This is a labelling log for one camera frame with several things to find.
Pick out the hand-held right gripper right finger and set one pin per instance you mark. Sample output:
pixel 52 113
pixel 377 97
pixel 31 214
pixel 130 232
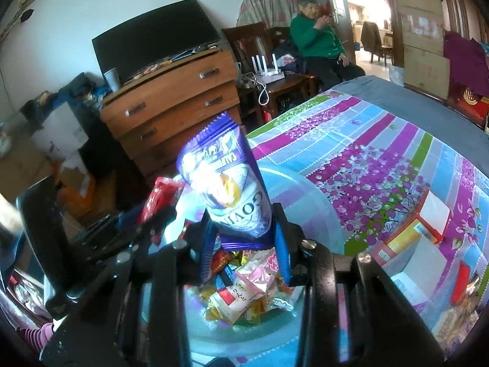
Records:
pixel 283 256

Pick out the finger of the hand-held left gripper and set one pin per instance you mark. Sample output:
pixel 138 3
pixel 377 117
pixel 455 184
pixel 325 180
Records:
pixel 147 237

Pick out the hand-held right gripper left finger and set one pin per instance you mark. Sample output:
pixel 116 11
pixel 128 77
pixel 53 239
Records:
pixel 206 252

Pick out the heap of mixed wrappers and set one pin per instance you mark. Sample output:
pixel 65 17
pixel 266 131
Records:
pixel 259 275

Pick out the red snack packet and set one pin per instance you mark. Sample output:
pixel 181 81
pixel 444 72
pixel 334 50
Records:
pixel 162 195

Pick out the white red rice cracker packet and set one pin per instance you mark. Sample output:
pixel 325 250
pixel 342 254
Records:
pixel 237 296

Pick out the clear plastic basin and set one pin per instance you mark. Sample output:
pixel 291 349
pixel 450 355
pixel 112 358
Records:
pixel 301 198

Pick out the purple snack packet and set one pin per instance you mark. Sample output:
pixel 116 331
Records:
pixel 225 183

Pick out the person's left forearm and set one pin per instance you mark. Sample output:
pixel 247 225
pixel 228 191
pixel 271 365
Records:
pixel 36 334

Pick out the orange plastic bag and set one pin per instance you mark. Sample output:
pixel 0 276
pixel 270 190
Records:
pixel 76 195

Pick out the large white box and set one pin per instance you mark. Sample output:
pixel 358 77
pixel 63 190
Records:
pixel 57 130

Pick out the orange carton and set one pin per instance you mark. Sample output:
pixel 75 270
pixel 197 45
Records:
pixel 405 237

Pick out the white printed carton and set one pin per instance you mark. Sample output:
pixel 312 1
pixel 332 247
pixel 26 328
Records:
pixel 420 271

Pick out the red canister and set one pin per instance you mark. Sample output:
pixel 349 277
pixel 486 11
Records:
pixel 266 116

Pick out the colourful striped tablecloth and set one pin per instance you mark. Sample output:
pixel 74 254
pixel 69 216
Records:
pixel 382 153

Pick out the wooden dresser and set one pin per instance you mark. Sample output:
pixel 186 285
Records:
pixel 172 95

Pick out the white cup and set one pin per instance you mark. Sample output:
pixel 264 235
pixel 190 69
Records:
pixel 111 80

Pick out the dark wooden side table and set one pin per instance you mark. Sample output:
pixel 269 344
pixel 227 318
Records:
pixel 290 84

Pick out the red flat packet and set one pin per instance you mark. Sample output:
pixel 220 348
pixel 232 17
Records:
pixel 460 283

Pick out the white router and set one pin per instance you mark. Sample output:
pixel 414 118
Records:
pixel 271 76

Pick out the grey blanket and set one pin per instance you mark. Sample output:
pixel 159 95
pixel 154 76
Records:
pixel 401 99

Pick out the black television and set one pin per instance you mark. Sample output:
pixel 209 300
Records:
pixel 152 38

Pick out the dark blue bag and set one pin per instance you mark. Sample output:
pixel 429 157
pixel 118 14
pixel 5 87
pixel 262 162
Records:
pixel 286 51

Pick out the dark wooden chair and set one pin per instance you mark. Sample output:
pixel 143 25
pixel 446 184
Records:
pixel 244 36

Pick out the chair with brown jacket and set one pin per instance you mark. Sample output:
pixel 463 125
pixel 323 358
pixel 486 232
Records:
pixel 370 38

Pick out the red gift box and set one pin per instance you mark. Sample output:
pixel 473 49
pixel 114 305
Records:
pixel 470 103

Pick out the wooden door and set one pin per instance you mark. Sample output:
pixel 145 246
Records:
pixel 340 11

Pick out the red printed cardboard box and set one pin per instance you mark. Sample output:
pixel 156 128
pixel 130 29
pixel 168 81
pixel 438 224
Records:
pixel 420 42

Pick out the striped cloth cover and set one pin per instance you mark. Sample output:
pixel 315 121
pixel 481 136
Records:
pixel 267 2

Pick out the maroon garment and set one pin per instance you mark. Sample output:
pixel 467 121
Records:
pixel 464 57

